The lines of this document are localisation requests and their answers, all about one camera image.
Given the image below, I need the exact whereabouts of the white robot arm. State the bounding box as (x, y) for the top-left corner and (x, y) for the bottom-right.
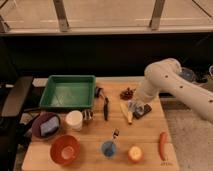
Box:
(134, 58), (213, 123)

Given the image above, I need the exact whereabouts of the black handled knife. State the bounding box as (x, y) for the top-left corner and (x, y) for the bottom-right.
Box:
(95, 87), (109, 120)

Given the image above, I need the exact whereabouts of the black chair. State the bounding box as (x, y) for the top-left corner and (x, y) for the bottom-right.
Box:
(0, 76), (33, 171)

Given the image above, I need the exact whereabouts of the green plastic tray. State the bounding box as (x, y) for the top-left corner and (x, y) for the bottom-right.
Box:
(39, 75), (96, 110)

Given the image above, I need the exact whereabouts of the purple bowl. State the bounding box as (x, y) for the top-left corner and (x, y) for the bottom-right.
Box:
(32, 112), (60, 139)

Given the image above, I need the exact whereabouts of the yellow banana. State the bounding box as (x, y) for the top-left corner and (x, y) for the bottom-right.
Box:
(120, 102), (133, 124)

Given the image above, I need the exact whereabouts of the blue grey towel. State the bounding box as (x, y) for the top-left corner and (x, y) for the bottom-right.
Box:
(128, 100), (144, 115)

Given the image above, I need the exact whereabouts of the orange bowl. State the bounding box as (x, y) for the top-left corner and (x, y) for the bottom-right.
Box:
(50, 135), (80, 166)

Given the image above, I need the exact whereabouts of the white paper cup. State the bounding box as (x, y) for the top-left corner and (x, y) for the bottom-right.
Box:
(65, 110), (83, 131)

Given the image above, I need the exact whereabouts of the blue cup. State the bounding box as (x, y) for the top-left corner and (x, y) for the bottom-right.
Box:
(101, 141), (117, 158)

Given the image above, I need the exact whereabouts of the black remote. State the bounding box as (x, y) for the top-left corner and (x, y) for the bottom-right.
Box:
(133, 104), (152, 119)

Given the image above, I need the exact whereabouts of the metal binder clip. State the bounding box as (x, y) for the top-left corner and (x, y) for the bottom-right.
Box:
(83, 109), (93, 120)

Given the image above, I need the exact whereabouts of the red yellow apple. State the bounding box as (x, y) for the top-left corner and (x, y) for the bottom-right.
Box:
(128, 146), (143, 163)

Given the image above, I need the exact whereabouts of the blue sponge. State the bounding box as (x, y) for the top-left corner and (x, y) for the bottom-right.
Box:
(40, 116), (59, 136)

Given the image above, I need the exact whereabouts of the orange carrot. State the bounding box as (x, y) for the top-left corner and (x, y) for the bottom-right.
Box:
(158, 132), (167, 161)

